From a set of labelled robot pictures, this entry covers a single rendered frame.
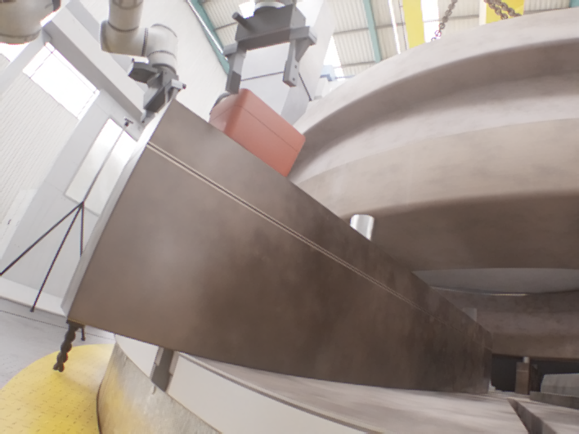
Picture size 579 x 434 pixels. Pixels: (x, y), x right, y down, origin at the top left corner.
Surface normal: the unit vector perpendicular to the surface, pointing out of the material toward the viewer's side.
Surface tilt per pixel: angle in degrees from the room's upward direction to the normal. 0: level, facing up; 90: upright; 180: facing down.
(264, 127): 97
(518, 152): 90
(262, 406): 90
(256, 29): 113
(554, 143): 90
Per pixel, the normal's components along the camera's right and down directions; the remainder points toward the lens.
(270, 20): -0.51, -0.07
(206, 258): 0.69, -0.14
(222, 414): -0.64, -0.45
